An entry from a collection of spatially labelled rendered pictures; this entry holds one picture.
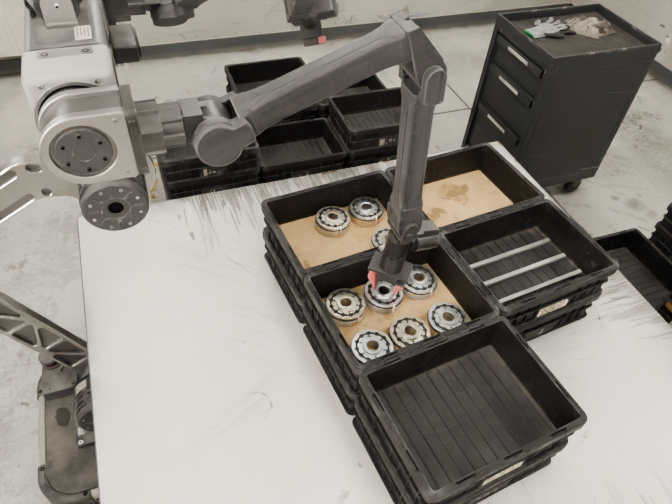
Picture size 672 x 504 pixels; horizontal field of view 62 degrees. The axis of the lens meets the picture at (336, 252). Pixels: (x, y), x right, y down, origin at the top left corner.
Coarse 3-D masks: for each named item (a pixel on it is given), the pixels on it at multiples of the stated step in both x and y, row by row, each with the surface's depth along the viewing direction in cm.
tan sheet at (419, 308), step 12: (360, 288) 149; (444, 288) 151; (324, 300) 145; (408, 300) 147; (420, 300) 148; (432, 300) 148; (444, 300) 148; (372, 312) 144; (396, 312) 144; (408, 312) 145; (420, 312) 145; (360, 324) 141; (372, 324) 141; (384, 324) 141; (348, 336) 138
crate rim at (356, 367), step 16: (368, 256) 144; (448, 256) 146; (320, 272) 139; (464, 272) 142; (480, 288) 139; (320, 304) 132; (480, 320) 132; (336, 336) 126; (432, 336) 128; (352, 352) 123; (400, 352) 124; (352, 368) 122
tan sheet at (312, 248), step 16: (384, 208) 172; (288, 224) 164; (304, 224) 165; (352, 224) 166; (384, 224) 167; (288, 240) 160; (304, 240) 160; (320, 240) 161; (336, 240) 161; (352, 240) 161; (368, 240) 162; (304, 256) 156; (320, 256) 156; (336, 256) 157
